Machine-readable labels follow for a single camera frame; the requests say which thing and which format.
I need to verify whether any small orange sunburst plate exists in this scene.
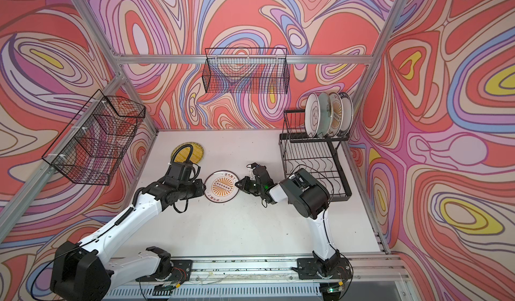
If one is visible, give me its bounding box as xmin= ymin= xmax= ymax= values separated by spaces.
xmin=205 ymin=170 xmax=240 ymax=204

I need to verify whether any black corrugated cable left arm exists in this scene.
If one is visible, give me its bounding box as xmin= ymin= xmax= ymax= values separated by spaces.
xmin=172 ymin=143 xmax=194 ymax=165

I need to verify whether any yellow green woven tray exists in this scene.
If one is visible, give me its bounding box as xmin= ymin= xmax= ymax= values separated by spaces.
xmin=170 ymin=142 xmax=205 ymax=164

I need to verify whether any black wire basket left wall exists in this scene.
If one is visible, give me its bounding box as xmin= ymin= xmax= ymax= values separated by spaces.
xmin=42 ymin=90 xmax=146 ymax=186

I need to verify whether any black wire basket back wall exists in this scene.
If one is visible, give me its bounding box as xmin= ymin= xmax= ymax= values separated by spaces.
xmin=202 ymin=47 xmax=290 ymax=94

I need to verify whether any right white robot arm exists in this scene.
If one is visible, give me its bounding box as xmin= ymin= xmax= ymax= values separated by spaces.
xmin=236 ymin=163 xmax=341 ymax=277

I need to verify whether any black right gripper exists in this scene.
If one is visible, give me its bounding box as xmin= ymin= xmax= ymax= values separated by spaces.
xmin=235 ymin=177 xmax=264 ymax=196

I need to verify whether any green rim lettered plate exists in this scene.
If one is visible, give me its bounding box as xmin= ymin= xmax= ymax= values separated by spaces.
xmin=339 ymin=93 xmax=354 ymax=137

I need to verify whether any black two-tier dish rack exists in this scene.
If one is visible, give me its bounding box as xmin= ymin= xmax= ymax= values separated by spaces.
xmin=279 ymin=109 xmax=352 ymax=202

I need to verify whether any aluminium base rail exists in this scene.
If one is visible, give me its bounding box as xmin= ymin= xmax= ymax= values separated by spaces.
xmin=172 ymin=254 xmax=410 ymax=284

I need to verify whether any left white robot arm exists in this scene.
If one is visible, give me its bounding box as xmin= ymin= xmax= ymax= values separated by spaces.
xmin=50 ymin=161 xmax=205 ymax=300

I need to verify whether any white plate green quatrefoil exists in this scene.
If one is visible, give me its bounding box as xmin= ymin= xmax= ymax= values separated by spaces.
xmin=304 ymin=93 xmax=321 ymax=138

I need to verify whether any light blue flower plate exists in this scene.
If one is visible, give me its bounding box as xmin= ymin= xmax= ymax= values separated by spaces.
xmin=317 ymin=93 xmax=333 ymax=137

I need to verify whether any black wire basket wall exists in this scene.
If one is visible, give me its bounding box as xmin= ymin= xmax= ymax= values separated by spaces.
xmin=42 ymin=90 xmax=146 ymax=186
xmin=202 ymin=47 xmax=290 ymax=94

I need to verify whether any large orange sunburst plate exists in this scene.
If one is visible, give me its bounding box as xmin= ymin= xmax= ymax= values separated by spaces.
xmin=327 ymin=93 xmax=343 ymax=137

